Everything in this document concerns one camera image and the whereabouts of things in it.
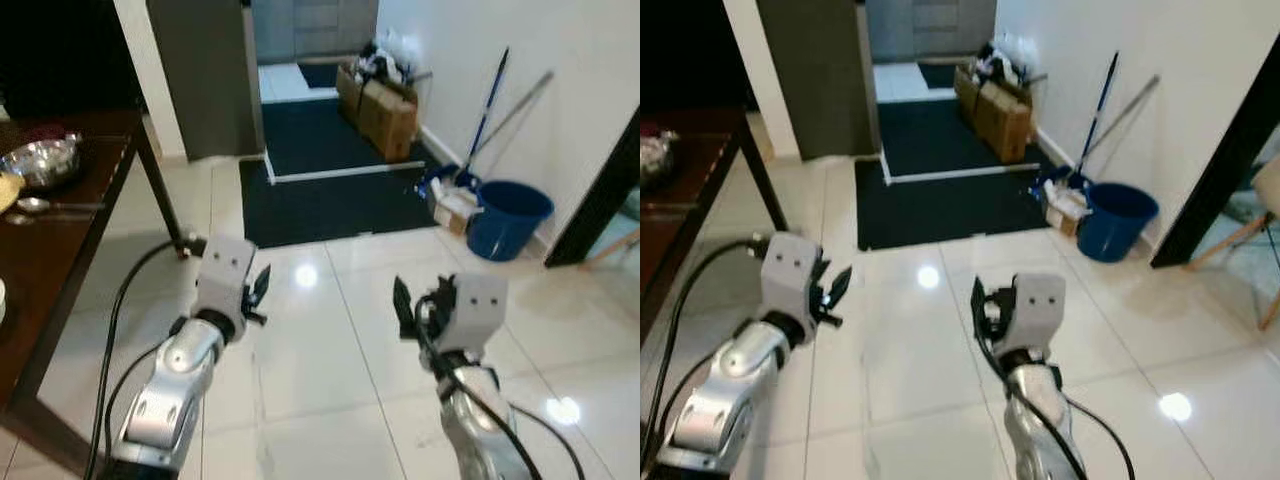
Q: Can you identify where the large cardboard box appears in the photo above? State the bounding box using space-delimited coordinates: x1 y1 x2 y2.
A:
357 80 421 163
975 82 1036 164

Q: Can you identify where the metal spoon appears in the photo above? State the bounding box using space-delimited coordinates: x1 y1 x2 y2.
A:
15 196 103 215

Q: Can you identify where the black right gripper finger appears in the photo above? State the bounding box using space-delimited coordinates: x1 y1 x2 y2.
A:
392 276 418 341
969 276 991 341

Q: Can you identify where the small box with white cloth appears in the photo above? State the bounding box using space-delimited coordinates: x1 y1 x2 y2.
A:
420 178 486 237
1040 180 1093 237

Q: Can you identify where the grey cabinet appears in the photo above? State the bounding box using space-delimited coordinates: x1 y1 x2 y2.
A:
250 0 381 66
865 0 998 66

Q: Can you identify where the white door post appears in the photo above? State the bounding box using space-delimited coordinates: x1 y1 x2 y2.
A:
112 0 188 163
722 0 801 161

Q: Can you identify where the dark wooden table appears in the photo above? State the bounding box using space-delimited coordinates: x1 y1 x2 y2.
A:
640 108 791 346
0 110 191 476

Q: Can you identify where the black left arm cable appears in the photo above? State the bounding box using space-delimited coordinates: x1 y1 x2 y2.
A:
85 236 208 480
640 236 771 480

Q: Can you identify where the steel bowl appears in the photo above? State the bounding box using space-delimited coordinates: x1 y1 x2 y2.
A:
640 130 681 188
0 135 83 191

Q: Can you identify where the small cardboard box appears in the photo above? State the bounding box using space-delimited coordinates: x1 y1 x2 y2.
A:
955 65 986 123
335 62 367 123

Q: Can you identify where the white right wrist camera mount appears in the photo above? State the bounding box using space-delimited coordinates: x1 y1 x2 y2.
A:
1012 273 1068 357
450 272 509 353

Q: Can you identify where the dark hallway rug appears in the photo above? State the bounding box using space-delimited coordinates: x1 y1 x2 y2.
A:
878 98 1053 184
262 98 441 183

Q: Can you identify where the blue mop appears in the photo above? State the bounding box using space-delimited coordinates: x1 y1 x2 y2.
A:
1050 52 1121 196
440 47 511 196

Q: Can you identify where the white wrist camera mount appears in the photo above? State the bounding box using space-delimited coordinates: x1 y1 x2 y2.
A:
1012 273 1068 357
760 235 827 321
450 272 509 353
193 237 257 317

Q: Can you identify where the pile of bags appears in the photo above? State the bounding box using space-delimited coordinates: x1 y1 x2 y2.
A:
355 38 431 89
975 40 1049 89

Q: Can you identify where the blue bucket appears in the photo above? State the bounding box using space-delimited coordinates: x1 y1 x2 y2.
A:
466 180 555 263
1078 182 1161 263

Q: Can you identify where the dark door frame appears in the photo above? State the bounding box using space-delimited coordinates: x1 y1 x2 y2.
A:
1150 60 1280 269
545 105 641 269

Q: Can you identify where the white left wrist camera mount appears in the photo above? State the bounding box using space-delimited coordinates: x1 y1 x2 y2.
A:
760 235 827 321
193 237 257 317

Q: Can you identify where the grey stick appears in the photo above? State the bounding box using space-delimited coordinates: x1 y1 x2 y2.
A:
1083 74 1163 161
470 70 556 161

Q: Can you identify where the grey door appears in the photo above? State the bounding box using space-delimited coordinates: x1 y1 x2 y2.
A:
145 0 266 161
755 0 881 161

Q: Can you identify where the dark doormat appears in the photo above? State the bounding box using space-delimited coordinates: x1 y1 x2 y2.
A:
238 155 471 249
855 158 1086 251

